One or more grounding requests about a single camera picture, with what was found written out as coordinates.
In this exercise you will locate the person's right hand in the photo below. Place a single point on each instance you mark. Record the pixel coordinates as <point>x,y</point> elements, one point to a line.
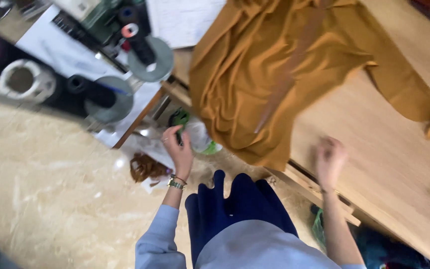
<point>330,161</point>

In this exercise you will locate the brown fabric scrap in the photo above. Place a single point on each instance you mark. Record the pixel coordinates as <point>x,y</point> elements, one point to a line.
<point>146,167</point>

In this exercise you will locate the person's light blue top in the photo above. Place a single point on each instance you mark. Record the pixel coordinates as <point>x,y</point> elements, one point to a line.
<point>237,246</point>

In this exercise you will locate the person's left fingers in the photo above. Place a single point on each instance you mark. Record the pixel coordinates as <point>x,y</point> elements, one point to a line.
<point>171,135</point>

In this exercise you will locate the grey thread stand disc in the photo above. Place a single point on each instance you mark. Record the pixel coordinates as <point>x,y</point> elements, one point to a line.
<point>159,61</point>
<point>120,102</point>

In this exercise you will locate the sewing machine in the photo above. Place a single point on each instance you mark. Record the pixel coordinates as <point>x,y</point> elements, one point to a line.
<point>91,18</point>

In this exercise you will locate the mustard yellow fabric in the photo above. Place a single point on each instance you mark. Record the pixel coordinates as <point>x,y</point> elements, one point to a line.
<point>274,74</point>

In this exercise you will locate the person's navy blue skirt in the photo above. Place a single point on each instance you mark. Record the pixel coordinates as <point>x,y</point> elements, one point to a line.
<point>230,209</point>

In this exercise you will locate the person's left hand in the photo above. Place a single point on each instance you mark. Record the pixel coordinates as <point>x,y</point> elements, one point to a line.
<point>180,154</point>

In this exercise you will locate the black thread cone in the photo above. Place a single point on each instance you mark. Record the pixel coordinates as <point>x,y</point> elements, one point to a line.
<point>93,91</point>
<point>140,41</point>

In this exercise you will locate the white paper sheet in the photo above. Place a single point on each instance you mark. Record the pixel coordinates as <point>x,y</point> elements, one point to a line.
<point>185,20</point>

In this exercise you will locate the white plastic bag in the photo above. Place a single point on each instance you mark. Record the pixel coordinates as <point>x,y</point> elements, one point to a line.
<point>200,136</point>

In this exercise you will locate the person's right fingers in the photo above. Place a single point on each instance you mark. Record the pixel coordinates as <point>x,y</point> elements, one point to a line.
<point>326,146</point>

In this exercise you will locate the blue fabric heap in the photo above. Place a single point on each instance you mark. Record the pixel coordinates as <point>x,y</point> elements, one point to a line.
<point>386,252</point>

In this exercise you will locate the green plastic bag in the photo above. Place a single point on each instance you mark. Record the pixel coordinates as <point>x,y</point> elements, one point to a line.
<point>318,228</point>

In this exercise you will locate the green and black tool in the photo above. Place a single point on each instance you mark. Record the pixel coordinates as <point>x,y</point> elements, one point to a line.
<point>178,120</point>

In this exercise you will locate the small white side table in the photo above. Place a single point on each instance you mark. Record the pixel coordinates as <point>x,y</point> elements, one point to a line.
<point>88,74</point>

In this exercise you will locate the gold wristwatch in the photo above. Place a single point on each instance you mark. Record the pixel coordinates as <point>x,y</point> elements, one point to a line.
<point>176,183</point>

